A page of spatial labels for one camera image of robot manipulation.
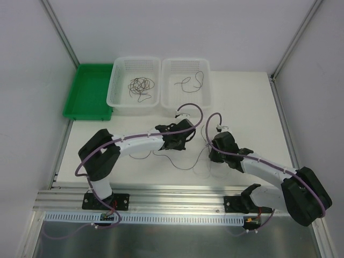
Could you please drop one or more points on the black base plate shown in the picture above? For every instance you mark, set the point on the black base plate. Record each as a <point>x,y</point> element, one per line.
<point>118,201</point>
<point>234,204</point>

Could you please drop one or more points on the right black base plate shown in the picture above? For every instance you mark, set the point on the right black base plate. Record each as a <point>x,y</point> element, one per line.
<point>234,204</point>

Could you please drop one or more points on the green plastic tray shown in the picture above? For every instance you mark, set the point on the green plastic tray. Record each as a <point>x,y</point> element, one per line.
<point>88,92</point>

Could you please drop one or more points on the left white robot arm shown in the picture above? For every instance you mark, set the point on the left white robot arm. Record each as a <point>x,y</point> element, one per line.
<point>100,154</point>

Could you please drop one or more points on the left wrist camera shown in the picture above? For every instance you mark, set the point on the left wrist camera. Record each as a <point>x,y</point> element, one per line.
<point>181,115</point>

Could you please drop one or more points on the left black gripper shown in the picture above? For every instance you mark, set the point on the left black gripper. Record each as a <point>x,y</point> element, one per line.
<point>186,130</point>

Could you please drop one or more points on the aluminium mounting rail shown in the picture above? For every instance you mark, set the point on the aluminium mounting rail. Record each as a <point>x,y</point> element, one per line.
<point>160,199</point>

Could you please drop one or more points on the right aluminium frame post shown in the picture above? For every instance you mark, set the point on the right aluminium frame post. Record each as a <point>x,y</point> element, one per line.
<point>297,36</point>

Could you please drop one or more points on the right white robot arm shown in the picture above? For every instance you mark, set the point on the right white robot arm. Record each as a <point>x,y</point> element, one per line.
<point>295,191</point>

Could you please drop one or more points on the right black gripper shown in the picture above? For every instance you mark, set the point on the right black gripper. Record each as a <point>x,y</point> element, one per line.
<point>219,145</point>

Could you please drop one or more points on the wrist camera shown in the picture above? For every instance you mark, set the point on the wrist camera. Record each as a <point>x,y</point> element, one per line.
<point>181,115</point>
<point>221,128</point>

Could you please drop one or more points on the white plastic basket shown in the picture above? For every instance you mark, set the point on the white plastic basket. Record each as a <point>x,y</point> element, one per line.
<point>134,86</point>
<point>185,80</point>

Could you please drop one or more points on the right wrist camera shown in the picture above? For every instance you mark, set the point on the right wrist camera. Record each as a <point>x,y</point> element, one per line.
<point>221,128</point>

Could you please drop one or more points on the white slotted cable duct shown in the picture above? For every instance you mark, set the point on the white slotted cable duct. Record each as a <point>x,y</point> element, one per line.
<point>143,218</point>

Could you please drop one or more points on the aluminium frame post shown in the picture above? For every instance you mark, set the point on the aluminium frame post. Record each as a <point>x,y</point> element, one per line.
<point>46,5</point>
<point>297,36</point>

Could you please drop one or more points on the right white plastic basket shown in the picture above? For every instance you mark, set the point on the right white plastic basket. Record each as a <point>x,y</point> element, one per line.
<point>185,80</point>

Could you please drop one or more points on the left aluminium frame post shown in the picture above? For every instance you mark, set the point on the left aluminium frame post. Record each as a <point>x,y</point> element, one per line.
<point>46,5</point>

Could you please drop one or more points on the left white plastic basket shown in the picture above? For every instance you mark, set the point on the left white plastic basket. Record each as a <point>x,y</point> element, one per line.
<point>134,86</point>

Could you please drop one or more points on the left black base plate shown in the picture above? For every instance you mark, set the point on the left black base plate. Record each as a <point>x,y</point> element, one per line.
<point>118,201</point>

